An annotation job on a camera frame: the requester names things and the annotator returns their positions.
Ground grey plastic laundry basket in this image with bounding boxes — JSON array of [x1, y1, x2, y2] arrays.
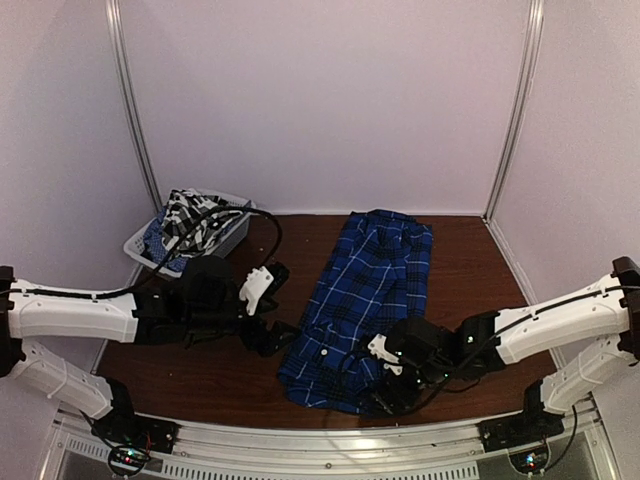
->
[[123, 188, 255, 278]]

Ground left circuit board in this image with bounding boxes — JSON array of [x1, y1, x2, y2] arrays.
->
[[107, 445, 151, 477]]

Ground black white checked shirt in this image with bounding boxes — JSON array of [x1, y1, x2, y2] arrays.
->
[[160, 188, 244, 258]]

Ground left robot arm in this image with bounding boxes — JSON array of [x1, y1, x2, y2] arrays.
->
[[1, 256, 300, 444]]

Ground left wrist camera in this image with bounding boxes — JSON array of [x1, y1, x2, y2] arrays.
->
[[239, 262, 290, 316]]

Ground front aluminium rail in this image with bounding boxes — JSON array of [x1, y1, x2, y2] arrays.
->
[[36, 398, 622, 479]]

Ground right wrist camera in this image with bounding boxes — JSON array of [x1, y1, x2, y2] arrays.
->
[[367, 334, 403, 376]]

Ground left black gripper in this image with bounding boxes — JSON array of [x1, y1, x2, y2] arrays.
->
[[186, 297, 303, 357]]

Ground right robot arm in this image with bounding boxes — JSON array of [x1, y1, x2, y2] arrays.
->
[[368, 256, 639, 450]]

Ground left aluminium frame post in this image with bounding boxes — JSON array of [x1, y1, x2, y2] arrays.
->
[[104, 0, 169, 224]]

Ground circuit board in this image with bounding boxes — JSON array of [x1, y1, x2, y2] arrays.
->
[[107, 445, 151, 477], [509, 446, 550, 475]]

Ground right aluminium frame post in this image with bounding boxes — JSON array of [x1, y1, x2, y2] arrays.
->
[[483, 0, 545, 224]]

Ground blue plaid long sleeve shirt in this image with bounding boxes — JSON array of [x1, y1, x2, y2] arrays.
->
[[277, 210, 434, 414]]

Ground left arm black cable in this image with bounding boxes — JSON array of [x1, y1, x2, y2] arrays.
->
[[0, 202, 284, 306]]

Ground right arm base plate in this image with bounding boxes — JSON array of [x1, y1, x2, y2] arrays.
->
[[477, 412, 564, 453]]

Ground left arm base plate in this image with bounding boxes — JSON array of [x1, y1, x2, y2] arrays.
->
[[91, 415, 179, 454]]

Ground aluminium frame post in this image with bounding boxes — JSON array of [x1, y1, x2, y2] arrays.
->
[[483, 0, 545, 224], [104, 0, 169, 224]]

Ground blue patterned shirt in basket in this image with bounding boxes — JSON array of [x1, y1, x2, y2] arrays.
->
[[143, 206, 202, 272]]

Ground right circuit board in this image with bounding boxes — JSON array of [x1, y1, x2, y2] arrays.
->
[[509, 446, 550, 475]]

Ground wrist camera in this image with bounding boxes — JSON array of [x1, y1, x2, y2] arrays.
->
[[367, 334, 403, 376], [239, 262, 290, 316]]

